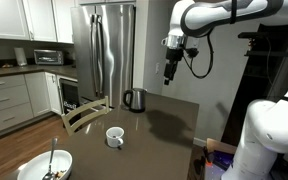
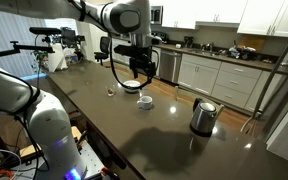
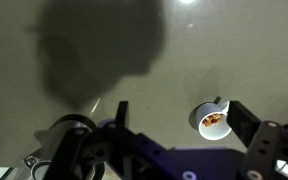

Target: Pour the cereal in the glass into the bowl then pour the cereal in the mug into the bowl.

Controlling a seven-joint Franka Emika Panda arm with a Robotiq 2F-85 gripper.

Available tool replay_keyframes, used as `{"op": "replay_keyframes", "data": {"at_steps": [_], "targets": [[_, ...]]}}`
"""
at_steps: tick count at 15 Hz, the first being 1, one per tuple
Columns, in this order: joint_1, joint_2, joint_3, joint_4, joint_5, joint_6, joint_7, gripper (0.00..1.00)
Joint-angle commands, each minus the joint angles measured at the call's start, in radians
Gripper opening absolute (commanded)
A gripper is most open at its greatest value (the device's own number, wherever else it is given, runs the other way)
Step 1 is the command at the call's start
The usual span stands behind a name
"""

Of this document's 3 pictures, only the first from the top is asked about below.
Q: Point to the stainless electric kettle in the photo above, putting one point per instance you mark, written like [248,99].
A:
[134,99]

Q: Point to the metal spoon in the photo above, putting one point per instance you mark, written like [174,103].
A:
[50,175]

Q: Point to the beige wooden chair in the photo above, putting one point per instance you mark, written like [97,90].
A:
[87,112]

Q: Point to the silver toaster oven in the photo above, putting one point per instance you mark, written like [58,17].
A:
[48,57]

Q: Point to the white paper towel roll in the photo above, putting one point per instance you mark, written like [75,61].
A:
[20,56]

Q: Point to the white ceramic mug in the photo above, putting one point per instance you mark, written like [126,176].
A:
[114,137]

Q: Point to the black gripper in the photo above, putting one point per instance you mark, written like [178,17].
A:
[173,56]

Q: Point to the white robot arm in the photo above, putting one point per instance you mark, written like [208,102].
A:
[265,130]

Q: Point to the black wine cooler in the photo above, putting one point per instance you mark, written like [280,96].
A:
[69,94]

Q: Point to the wooden board base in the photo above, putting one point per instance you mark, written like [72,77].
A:
[213,145]

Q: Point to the white cereal bowl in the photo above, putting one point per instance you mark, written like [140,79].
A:
[37,167]

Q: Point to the stainless steel refrigerator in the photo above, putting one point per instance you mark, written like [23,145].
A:
[103,37]

